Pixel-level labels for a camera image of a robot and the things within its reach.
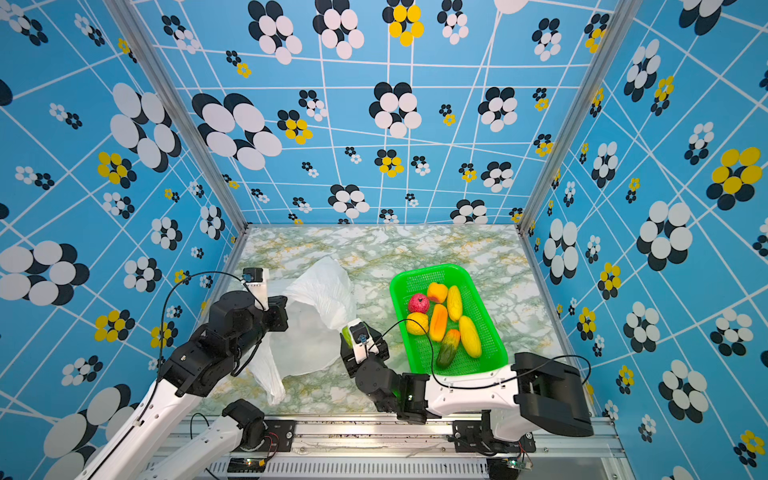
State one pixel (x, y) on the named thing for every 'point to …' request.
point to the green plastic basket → (421, 350)
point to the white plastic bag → (321, 305)
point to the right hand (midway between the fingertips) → (356, 332)
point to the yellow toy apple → (437, 291)
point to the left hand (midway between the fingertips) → (289, 296)
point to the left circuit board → (246, 465)
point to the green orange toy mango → (447, 351)
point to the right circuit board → (520, 464)
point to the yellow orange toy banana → (438, 322)
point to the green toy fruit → (346, 333)
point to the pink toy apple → (419, 303)
